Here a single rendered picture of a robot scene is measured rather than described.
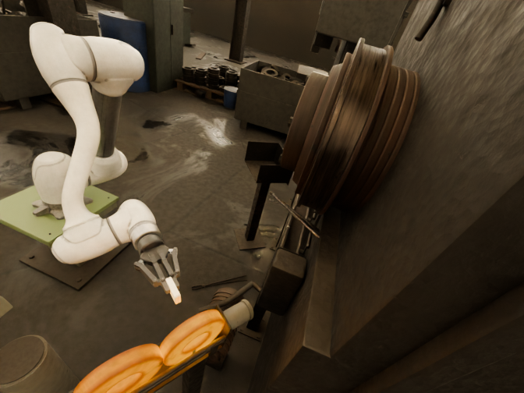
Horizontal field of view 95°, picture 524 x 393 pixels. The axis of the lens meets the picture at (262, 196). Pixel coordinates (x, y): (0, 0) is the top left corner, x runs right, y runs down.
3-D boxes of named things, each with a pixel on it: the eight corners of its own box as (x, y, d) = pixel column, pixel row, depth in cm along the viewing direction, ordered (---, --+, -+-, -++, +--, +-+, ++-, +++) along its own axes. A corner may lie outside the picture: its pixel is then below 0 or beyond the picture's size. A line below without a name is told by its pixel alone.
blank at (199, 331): (231, 310, 58) (224, 299, 60) (166, 346, 48) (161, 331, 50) (218, 340, 67) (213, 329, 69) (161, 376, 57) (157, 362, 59)
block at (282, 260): (289, 299, 88) (311, 259, 73) (284, 319, 81) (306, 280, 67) (262, 287, 89) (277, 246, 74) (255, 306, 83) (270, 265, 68)
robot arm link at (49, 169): (33, 192, 116) (17, 152, 103) (76, 180, 129) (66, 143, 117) (49, 210, 110) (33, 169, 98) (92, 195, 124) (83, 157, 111)
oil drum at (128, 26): (161, 88, 389) (157, 21, 334) (134, 96, 342) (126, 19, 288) (129, 77, 396) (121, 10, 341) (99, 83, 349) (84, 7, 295)
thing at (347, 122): (323, 169, 102) (379, 41, 74) (306, 246, 65) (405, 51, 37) (309, 164, 103) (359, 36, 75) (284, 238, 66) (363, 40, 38)
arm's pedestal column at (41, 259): (19, 261, 132) (-7, 222, 113) (84, 217, 164) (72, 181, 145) (79, 291, 127) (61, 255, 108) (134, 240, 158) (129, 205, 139)
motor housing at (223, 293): (231, 348, 121) (250, 293, 89) (211, 401, 104) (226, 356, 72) (208, 338, 123) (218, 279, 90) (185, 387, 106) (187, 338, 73)
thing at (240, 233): (256, 222, 195) (278, 143, 151) (266, 248, 176) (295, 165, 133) (231, 224, 188) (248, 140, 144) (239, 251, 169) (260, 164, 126)
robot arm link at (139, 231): (130, 246, 81) (136, 257, 77) (126, 225, 76) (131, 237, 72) (158, 236, 86) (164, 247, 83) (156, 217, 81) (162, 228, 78)
